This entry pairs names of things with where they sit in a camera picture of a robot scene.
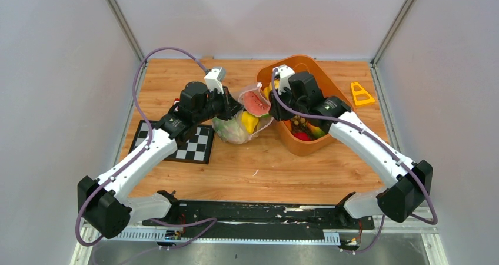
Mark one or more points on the toy watermelon slice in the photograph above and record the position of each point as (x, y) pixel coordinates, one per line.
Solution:
(254, 105)

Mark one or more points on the black white checkerboard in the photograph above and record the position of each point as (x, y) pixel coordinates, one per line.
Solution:
(196, 150)

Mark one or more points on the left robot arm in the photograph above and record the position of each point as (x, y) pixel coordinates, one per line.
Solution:
(104, 202)

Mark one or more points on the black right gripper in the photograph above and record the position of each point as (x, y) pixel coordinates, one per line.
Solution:
(276, 112)

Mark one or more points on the orange plastic basket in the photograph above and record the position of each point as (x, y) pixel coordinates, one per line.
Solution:
(325, 82)

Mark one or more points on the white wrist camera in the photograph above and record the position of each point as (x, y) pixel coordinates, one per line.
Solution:
(214, 78)
(282, 73)

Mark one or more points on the yellow toy bell pepper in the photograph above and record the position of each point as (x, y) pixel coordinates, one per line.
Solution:
(249, 121)

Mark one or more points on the red toy tomato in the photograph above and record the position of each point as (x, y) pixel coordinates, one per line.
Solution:
(302, 136)

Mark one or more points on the yellow triangular toy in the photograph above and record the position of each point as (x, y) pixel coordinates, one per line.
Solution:
(361, 97)

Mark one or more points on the clear zip top bag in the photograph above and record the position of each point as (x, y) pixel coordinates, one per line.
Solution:
(264, 121)

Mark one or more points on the green toy lettuce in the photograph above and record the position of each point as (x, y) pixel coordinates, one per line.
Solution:
(231, 131)

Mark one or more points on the toy mango green orange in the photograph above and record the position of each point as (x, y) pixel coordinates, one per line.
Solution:
(316, 132)

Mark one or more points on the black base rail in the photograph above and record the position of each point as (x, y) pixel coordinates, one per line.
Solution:
(263, 221)

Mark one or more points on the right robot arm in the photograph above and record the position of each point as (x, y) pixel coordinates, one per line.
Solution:
(406, 183)

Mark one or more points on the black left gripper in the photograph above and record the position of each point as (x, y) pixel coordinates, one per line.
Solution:
(231, 106)

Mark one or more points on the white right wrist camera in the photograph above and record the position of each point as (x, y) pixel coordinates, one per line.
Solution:
(282, 73)

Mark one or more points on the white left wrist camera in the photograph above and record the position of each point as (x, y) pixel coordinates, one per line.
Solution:
(214, 78)

